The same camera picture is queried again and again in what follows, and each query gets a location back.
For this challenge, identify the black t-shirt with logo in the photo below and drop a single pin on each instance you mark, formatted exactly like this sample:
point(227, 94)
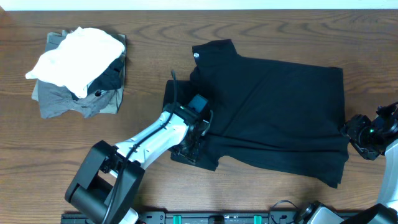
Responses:
point(266, 113)

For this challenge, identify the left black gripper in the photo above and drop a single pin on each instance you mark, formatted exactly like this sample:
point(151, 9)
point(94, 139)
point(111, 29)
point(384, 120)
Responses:
point(193, 155)

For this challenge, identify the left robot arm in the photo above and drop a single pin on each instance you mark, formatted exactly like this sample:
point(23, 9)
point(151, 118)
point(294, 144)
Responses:
point(106, 182)

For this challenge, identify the olive folded garment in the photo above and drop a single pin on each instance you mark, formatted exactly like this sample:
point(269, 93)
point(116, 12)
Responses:
point(119, 90)

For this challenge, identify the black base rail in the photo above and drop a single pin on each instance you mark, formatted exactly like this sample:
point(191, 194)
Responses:
point(214, 218)

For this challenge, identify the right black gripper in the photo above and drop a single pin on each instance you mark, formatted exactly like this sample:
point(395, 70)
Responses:
point(353, 127)

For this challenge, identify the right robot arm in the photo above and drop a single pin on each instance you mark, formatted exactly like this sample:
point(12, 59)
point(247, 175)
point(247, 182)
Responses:
point(385, 208)

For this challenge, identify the grey folded garment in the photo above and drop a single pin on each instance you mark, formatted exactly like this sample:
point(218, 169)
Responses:
point(71, 101)

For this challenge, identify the black folded garment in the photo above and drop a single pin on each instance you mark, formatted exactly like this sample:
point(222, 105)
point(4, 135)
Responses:
point(110, 79)

